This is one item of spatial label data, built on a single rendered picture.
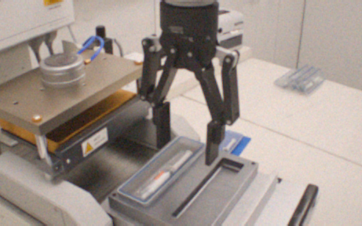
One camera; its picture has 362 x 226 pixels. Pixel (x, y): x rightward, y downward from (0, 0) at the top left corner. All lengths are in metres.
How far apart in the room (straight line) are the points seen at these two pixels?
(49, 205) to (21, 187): 0.07
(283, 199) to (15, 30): 0.58
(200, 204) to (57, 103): 0.27
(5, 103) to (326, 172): 0.82
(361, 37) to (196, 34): 2.58
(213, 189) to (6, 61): 0.48
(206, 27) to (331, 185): 0.69
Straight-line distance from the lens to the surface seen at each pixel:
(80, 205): 0.59
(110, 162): 0.78
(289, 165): 1.09
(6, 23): 0.77
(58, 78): 0.67
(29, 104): 0.64
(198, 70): 0.50
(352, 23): 3.00
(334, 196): 1.03
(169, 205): 0.58
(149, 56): 0.54
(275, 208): 0.62
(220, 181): 0.65
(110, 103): 0.71
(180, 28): 0.47
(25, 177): 0.66
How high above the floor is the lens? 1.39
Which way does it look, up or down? 30 degrees down
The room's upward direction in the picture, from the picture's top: straight up
